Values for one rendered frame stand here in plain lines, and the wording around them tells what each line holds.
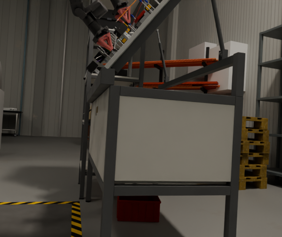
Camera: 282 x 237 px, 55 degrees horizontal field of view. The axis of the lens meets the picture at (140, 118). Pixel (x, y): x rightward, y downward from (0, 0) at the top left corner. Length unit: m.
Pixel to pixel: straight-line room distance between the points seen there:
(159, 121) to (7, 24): 10.15
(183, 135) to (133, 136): 0.21
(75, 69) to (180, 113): 9.68
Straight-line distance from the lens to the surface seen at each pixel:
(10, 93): 10.58
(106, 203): 1.12
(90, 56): 2.36
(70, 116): 10.55
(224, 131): 1.25
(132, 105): 1.09
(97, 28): 1.39
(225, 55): 1.45
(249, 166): 3.27
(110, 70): 1.09
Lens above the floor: 0.65
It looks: 1 degrees up
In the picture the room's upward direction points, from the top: 3 degrees clockwise
